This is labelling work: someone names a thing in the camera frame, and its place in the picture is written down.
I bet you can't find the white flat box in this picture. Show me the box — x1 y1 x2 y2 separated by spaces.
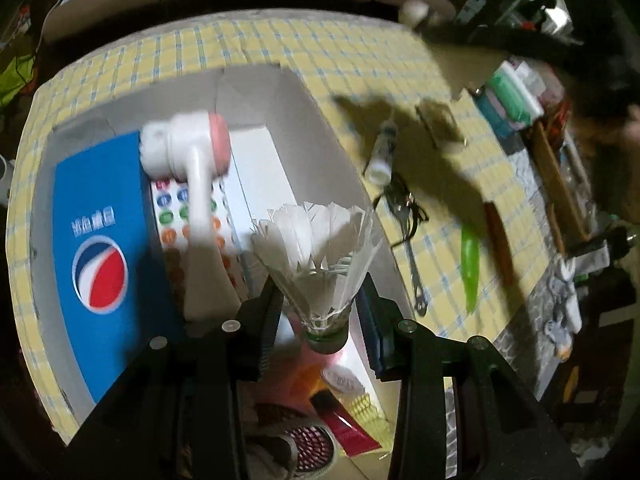
220 125 297 282

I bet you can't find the blue flat box round logo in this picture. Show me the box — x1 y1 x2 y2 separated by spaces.
52 130 187 407

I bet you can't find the yellow checked cloth desktop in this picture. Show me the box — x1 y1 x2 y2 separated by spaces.
5 9 552 447

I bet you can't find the white crumpled cloth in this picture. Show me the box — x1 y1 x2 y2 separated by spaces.
546 259 584 362

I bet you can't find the white feather shuttlecock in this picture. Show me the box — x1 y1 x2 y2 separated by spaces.
248 202 384 356

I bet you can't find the brown stick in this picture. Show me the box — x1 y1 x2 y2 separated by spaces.
482 201 516 287

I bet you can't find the white round lid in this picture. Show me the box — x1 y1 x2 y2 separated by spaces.
319 365 365 395

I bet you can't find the green white bottle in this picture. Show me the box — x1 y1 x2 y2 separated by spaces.
486 66 544 129

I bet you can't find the bright green cloth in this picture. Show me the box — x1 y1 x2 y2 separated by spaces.
0 54 39 107

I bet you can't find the white round ball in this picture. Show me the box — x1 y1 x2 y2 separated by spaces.
402 0 431 29

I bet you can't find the small white bottle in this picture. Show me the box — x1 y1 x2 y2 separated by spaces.
363 119 399 185

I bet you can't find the yellow packet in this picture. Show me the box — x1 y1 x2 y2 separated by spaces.
348 393 395 450

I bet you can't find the silver wrench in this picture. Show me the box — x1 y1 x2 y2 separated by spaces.
394 209 429 317

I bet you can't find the clear plastic cup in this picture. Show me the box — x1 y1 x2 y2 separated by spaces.
414 104 469 149

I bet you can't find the red tube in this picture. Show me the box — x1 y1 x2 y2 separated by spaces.
309 390 382 457

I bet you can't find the orange ball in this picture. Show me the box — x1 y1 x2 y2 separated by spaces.
279 355 327 412

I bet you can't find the cardboard box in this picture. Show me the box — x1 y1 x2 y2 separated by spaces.
27 62 419 480

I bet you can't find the white brush pink round head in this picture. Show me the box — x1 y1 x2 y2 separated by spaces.
138 111 244 324

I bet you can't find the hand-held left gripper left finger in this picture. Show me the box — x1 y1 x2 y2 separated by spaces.
65 276 285 480

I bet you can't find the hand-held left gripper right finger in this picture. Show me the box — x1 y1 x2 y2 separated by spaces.
355 276 582 480

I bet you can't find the pink round hairbrush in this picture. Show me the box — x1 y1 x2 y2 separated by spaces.
244 419 337 479

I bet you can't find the white cup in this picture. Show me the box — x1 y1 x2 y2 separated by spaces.
0 154 16 202

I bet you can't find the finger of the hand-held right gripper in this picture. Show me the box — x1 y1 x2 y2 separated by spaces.
416 22 567 61

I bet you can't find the colourful sticker sheet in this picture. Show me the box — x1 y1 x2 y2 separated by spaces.
149 175 252 302

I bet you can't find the black device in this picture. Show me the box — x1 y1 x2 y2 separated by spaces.
574 226 639 282

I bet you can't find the wooden tray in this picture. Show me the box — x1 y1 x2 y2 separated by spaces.
529 119 592 242

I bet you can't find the green chili pepper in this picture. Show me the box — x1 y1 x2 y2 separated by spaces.
459 222 482 314

